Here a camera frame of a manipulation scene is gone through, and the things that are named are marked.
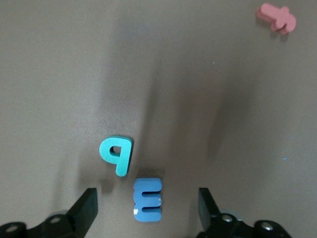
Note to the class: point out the teal foam letter p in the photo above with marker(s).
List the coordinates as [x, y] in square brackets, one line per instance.
[123, 161]

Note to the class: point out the brown table cover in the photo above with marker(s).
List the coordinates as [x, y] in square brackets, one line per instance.
[62, 74]

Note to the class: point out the blue foam letter m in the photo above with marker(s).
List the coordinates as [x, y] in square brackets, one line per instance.
[146, 198]

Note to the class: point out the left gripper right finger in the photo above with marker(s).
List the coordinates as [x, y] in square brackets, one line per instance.
[210, 218]

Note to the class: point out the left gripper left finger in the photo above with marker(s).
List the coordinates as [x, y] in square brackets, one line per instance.
[81, 213]

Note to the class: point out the pink foam letter f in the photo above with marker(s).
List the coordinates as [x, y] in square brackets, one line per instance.
[280, 18]

